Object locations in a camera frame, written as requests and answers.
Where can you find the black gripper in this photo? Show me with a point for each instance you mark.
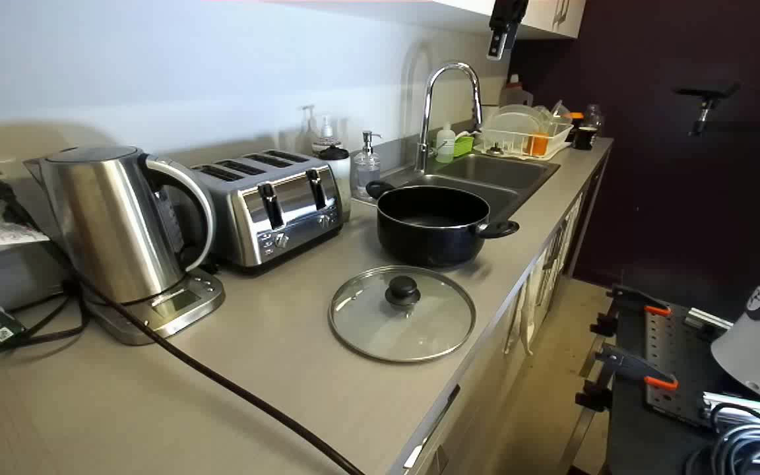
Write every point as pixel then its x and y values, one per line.
pixel 508 16

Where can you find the glass lid with black knob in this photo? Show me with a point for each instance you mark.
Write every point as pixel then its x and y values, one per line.
pixel 401 318

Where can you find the black cooking pot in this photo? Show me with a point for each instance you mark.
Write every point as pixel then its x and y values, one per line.
pixel 433 229

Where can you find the white jar with black lid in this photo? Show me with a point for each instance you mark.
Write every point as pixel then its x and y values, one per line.
pixel 335 173

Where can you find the brown bottle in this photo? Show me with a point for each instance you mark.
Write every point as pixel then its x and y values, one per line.
pixel 513 91

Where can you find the white upper cabinet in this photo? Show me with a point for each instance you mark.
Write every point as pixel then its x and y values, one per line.
pixel 554 14

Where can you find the white dish rack with dishes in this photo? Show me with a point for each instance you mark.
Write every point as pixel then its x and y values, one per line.
pixel 520 123

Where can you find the chrome kitchen faucet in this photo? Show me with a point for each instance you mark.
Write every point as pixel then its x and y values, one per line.
pixel 433 97

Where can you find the orange cup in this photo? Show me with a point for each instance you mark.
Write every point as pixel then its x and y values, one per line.
pixel 536 146

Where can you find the small black object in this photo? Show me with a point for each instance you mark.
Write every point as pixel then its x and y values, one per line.
pixel 583 136

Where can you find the dark kitchen sink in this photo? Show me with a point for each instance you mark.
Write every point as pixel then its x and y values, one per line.
pixel 495 175

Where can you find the clear soap pump dispenser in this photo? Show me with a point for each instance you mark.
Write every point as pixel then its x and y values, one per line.
pixel 365 173

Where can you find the clear glass bottle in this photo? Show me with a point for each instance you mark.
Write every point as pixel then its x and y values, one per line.
pixel 306 134

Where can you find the stainless steel four-slot toaster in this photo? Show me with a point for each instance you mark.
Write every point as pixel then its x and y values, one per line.
pixel 270 208

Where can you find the beige lower cabinets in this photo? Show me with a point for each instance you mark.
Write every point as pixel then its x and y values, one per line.
pixel 520 351

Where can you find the perforated metal plate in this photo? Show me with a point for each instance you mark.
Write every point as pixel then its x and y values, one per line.
pixel 673 361

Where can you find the steel kettle base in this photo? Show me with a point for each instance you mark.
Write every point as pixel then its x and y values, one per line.
pixel 178 305

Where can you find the stainless steel electric kettle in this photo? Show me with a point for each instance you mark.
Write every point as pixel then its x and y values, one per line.
pixel 111 226

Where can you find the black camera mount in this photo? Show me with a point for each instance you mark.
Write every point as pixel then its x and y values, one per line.
pixel 706 97

